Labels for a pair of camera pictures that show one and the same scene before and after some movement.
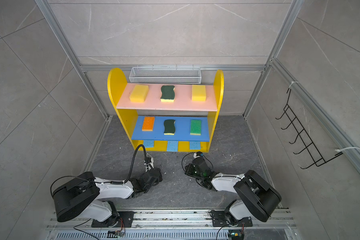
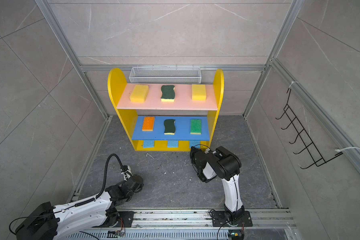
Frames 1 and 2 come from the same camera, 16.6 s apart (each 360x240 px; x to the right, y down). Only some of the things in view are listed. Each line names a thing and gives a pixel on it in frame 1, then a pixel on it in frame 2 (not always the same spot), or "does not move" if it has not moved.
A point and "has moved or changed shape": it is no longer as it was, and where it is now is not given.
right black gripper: x=188 y=171 to x=194 y=153
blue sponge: x=148 y=143 does not move
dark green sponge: x=167 y=93 does not move
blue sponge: x=195 y=145 does not move
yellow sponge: x=198 y=93 does not move
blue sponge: x=172 y=146 has moved or changed shape
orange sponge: x=148 y=124 does not move
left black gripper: x=161 y=177 to x=142 y=186
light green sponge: x=195 y=128 does not move
